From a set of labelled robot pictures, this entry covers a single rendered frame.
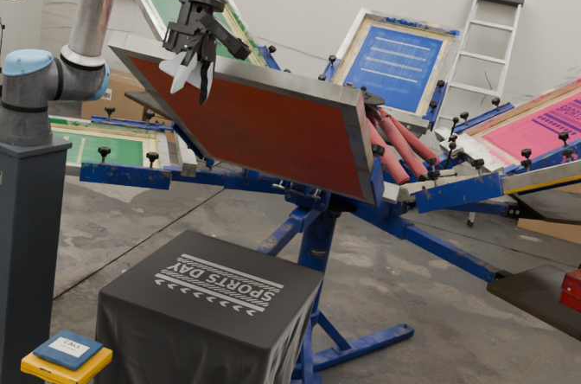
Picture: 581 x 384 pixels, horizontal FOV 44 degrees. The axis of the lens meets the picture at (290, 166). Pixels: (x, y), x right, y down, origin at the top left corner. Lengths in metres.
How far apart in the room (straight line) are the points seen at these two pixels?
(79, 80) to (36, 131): 0.18
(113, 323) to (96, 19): 0.76
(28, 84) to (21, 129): 0.12
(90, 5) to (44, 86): 0.24
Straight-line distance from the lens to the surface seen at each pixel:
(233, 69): 1.55
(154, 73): 1.72
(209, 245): 2.10
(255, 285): 1.91
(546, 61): 6.04
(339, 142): 1.72
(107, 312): 1.81
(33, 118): 1.97
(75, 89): 1.99
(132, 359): 1.83
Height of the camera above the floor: 1.81
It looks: 17 degrees down
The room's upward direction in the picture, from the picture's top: 11 degrees clockwise
